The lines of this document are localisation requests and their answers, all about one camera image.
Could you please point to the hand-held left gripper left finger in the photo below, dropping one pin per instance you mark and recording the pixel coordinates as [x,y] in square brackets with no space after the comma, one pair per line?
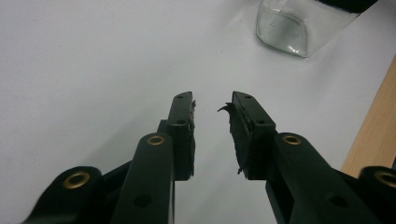
[180,140]

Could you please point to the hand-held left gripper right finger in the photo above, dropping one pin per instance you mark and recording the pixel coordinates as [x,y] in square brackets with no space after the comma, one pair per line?
[255,146]

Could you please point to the clear square glass jar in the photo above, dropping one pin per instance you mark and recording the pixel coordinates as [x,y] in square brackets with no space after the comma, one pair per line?
[294,25]

